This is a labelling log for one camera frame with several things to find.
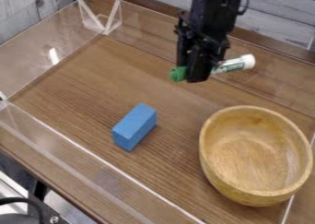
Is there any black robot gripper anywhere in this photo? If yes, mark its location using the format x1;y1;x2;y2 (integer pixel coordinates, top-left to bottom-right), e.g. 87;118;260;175
175;0;244;83

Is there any green whiteboard marker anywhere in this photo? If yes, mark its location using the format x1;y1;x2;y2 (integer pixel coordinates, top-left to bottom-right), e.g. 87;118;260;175
168;54;256;83

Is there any brown wooden bowl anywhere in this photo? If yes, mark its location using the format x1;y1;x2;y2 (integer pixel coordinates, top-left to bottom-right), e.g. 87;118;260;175
197;105;314;206

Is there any blue rectangular block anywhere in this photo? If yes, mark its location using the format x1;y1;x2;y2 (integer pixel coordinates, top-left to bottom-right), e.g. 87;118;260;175
112;103;157;151

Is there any clear acrylic corner bracket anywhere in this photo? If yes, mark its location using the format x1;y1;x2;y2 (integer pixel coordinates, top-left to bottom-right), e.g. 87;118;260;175
77;0;121;36

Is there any black metal table frame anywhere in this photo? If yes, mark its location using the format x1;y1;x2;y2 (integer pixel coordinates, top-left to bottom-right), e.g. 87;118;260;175
0;152;71;224

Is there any black cable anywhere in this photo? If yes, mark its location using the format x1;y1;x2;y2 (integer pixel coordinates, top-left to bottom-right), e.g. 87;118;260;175
0;195;45;224

